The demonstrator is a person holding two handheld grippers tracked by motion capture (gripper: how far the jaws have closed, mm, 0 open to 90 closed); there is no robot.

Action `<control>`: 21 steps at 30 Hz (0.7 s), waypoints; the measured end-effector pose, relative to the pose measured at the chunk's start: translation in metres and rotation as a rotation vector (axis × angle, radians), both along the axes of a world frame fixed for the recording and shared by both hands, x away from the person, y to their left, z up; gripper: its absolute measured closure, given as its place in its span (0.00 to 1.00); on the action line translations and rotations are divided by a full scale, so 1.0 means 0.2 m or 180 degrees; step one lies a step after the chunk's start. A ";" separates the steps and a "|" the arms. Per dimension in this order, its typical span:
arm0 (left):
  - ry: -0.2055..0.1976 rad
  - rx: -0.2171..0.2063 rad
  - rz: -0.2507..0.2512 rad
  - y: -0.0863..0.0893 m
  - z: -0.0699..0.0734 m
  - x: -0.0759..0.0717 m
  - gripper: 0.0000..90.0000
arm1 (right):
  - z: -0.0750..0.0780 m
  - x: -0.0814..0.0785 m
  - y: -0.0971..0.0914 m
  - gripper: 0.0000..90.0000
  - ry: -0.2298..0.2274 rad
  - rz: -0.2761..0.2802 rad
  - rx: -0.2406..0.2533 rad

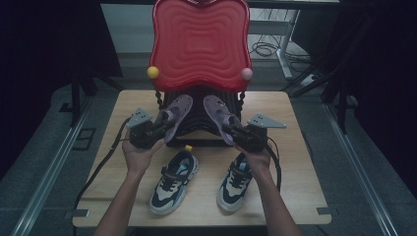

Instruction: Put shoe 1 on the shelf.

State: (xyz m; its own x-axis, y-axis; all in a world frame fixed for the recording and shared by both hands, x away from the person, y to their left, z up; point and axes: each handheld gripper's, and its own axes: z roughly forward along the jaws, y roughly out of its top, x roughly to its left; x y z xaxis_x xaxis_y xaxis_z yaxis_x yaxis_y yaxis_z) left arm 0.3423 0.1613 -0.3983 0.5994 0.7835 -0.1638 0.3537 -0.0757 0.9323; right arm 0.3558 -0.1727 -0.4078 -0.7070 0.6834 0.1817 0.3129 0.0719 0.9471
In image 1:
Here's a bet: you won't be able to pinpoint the purple child's shoe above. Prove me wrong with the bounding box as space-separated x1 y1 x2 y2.
203 94 245 147
156 93 195 144

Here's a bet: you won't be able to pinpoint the dark curtain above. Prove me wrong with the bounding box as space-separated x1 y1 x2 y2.
0 0 124 181
291 0 417 198

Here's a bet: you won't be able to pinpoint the metal floor rail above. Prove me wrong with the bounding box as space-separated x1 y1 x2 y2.
323 101 399 236
11 97 93 236

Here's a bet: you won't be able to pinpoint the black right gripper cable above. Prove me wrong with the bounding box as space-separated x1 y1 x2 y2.
264 137 283 193

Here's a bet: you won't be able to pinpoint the black and white sneaker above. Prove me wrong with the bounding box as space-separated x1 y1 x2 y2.
215 151 256 213
149 145 200 216

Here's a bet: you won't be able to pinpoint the black metal stand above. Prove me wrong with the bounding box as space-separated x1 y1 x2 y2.
279 58 359 136
58 65 126 129

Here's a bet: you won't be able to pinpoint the white desk frame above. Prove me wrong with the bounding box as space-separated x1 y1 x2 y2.
248 9 301 81

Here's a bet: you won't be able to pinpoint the coiled black floor cables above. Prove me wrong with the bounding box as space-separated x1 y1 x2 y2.
250 32 311 65

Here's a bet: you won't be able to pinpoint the person's right hand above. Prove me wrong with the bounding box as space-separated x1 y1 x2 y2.
234 146 271 178

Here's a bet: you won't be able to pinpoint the person's left hand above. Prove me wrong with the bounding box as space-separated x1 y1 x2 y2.
121 139 165 176

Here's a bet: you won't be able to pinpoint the red and black shoe rack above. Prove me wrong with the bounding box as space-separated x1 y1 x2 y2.
146 0 254 148

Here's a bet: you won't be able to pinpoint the white power strip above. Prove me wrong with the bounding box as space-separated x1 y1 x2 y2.
299 73 320 89

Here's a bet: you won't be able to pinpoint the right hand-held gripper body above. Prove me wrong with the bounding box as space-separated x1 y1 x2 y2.
235 113 287 152

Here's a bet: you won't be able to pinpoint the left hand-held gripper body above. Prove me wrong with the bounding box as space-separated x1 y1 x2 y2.
125 107 165 150

